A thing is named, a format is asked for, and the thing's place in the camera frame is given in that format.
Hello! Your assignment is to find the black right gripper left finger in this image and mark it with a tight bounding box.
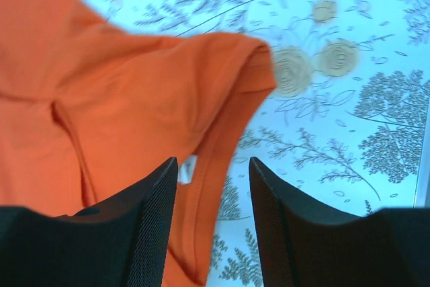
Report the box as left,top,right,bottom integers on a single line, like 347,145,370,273
1,158,178,287

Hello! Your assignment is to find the floral patterned table mat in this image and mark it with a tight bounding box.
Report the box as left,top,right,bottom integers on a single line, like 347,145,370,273
81,0,429,286

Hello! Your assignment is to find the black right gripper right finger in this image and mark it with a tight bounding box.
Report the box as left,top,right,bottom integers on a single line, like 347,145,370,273
249,158,429,286

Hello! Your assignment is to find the orange t shirt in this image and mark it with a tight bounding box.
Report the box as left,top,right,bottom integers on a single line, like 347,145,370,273
1,0,275,286

